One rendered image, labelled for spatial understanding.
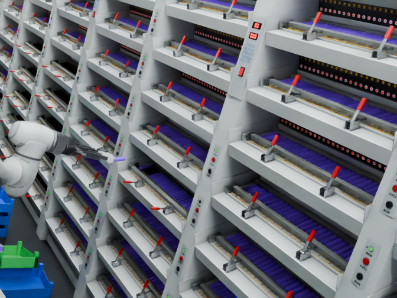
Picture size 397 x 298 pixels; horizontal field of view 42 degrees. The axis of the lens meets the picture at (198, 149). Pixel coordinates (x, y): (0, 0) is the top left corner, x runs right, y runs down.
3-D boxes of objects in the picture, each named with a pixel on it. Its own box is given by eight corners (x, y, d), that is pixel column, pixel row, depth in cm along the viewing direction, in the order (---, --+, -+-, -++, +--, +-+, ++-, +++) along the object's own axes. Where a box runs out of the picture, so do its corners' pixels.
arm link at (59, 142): (49, 126, 207) (63, 130, 211) (41, 147, 208) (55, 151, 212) (57, 133, 200) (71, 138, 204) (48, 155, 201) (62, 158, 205)
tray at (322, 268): (334, 305, 137) (339, 262, 131) (211, 206, 184) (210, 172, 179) (387, 278, 146) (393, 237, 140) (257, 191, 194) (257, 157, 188)
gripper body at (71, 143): (69, 139, 204) (90, 145, 210) (62, 132, 211) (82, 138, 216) (62, 156, 205) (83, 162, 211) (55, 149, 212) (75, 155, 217)
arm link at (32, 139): (48, 125, 208) (38, 155, 209) (11, 113, 199) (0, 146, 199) (58, 131, 200) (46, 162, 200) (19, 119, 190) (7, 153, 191)
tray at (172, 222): (182, 243, 196) (181, 222, 192) (119, 180, 243) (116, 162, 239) (226, 227, 205) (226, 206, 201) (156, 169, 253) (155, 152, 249)
